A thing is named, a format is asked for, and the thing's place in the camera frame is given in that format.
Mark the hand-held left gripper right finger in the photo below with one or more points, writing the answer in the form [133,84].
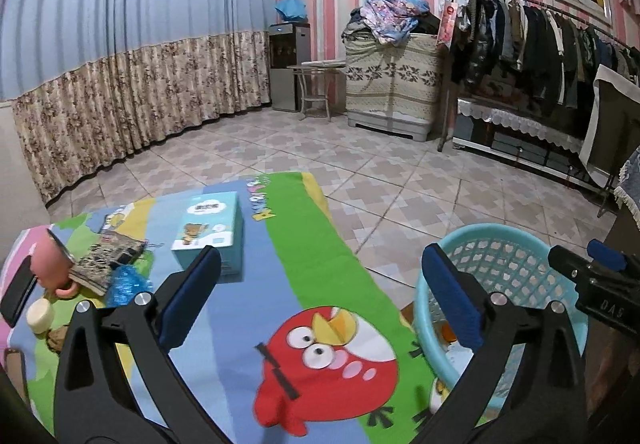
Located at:
[450,296]

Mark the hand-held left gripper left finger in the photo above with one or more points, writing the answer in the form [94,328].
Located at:
[192,296]

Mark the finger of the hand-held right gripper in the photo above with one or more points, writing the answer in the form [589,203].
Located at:
[567,261]
[606,254]

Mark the orange plastic toys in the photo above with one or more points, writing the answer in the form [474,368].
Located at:
[448,331]

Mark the white wrapper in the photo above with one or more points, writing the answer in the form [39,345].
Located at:
[460,358]

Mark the light blue plastic basket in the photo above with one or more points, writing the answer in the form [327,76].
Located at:
[505,254]

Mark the blue crinkled plastic wrapper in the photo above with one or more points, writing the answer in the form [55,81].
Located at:
[125,285]

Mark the blue fringed cloth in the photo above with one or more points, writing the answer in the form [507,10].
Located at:
[631,189]

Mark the teal tissue box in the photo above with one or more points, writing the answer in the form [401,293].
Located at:
[212,224]

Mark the patterned woven cloth pouch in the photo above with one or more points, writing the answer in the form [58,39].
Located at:
[102,259]

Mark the cartoon printed blanket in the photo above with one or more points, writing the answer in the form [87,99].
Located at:
[310,284]

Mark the dark cloth with beige border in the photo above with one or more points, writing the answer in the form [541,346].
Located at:
[612,129]

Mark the low dark cabinet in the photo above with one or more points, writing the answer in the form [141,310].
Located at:
[510,144]

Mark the pink cup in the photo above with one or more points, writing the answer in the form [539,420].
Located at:
[47,264]

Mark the white lace cloth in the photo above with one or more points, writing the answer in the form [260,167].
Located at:
[515,120]

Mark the cream round soap bar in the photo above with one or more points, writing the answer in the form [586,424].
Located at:
[40,316]

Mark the metal clothes rack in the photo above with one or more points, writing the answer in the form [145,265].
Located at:
[445,124]

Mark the black phone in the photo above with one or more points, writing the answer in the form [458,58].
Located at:
[17,296]

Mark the row of hanging clothes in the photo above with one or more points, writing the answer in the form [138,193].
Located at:
[530,44]

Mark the beige patterned cover cloth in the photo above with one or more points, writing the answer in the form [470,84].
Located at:
[395,74]

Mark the grey water dispenser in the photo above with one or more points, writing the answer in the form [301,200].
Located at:
[287,74]

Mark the blue and floral curtain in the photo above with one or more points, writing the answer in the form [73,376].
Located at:
[125,49]

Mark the small round side table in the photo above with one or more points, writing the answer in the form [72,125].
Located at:
[317,69]

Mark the red and white hanging bag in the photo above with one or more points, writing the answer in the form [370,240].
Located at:
[446,19]

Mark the pile of dark clothes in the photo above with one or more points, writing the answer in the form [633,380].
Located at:
[355,26]

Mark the floral quilt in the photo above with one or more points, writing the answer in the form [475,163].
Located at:
[395,14]

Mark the blue cloth bundle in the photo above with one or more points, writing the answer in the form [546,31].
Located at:
[291,10]

